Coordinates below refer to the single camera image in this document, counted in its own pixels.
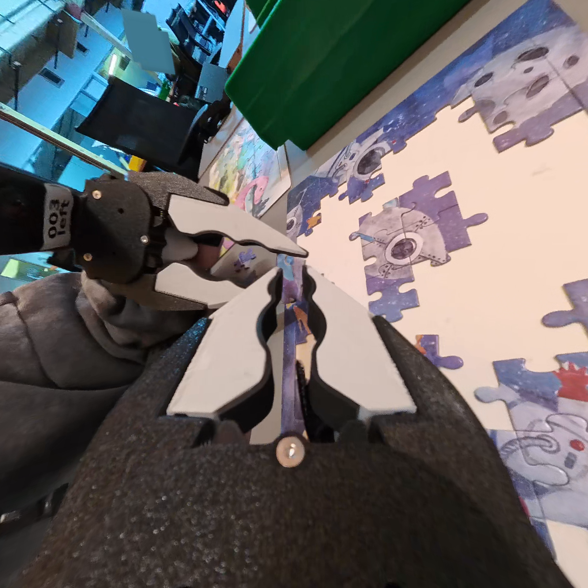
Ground pale streaked puzzle piece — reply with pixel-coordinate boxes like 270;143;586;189
348;207;407;276

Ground black loop-handled tool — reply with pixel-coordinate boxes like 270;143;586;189
186;99;232;154

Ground pale wooden rail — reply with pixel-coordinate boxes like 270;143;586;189
0;103;127;177

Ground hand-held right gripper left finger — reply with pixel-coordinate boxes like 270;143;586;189
164;267;283;432

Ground purple starry puzzle piece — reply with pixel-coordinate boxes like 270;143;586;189
367;271;420;323

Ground space puzzle board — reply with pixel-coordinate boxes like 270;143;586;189
276;0;588;588

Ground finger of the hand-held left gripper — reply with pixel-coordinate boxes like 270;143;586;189
154;262;245;311
167;193;308;258

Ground person's left forearm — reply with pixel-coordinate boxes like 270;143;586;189
0;271;205;391

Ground purple helmet-part puzzle piece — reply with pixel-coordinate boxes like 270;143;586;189
339;172;386;205

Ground black mesh chair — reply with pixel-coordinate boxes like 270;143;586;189
76;78;212;180

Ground dark grey box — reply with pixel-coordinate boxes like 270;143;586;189
198;62;227;102

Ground joined satellite puzzle pieces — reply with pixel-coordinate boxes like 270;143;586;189
363;172;488;282

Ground green plastic bin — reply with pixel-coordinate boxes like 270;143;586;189
225;0;474;151

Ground person's left hand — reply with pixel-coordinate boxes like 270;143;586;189
195;246;222;272

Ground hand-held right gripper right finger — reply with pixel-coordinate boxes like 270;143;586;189
301;267;417;433

